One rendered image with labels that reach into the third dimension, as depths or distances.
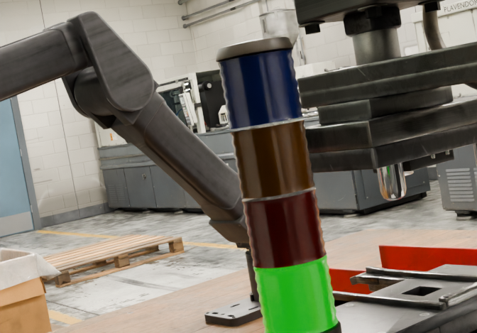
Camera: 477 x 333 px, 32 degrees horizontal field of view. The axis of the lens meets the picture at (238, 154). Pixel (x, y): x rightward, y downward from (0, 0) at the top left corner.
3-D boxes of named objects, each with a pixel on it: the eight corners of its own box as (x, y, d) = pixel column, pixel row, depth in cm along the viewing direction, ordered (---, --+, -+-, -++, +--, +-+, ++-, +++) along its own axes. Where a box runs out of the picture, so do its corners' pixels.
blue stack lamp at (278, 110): (271, 121, 44) (260, 59, 44) (319, 113, 41) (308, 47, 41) (214, 131, 42) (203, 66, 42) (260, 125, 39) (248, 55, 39)
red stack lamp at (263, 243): (293, 248, 45) (282, 187, 44) (342, 250, 41) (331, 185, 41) (238, 266, 42) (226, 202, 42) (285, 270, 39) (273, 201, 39)
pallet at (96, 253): (132, 248, 816) (129, 233, 815) (184, 252, 734) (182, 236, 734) (15, 279, 747) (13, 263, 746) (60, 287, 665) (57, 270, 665)
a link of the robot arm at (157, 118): (271, 253, 107) (91, 86, 92) (239, 251, 112) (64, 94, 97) (292, 214, 110) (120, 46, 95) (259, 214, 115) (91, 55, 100)
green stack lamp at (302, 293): (304, 312, 45) (293, 251, 45) (353, 319, 42) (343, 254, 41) (249, 332, 42) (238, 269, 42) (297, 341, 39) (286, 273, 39)
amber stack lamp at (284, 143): (282, 184, 44) (272, 123, 44) (331, 182, 41) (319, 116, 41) (226, 199, 42) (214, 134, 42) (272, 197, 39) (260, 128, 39)
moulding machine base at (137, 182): (107, 213, 1212) (95, 148, 1207) (167, 199, 1267) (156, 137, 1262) (358, 219, 752) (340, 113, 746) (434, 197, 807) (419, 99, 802)
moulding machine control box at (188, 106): (181, 127, 963) (175, 94, 961) (197, 124, 976) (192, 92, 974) (189, 126, 948) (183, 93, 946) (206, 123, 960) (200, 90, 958)
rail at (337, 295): (333, 317, 75) (329, 290, 75) (451, 333, 64) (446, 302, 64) (329, 318, 75) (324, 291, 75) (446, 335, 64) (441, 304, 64)
